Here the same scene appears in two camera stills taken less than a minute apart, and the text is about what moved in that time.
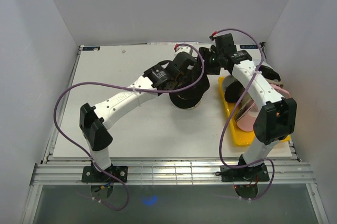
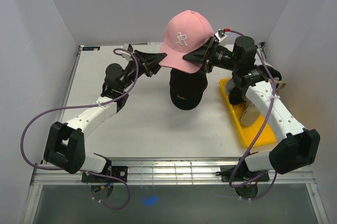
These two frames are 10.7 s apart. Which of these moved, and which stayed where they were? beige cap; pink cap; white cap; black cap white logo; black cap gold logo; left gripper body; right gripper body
Moved: beige cap; pink cap; white cap; left gripper body
Stayed: right gripper body; black cap gold logo; black cap white logo
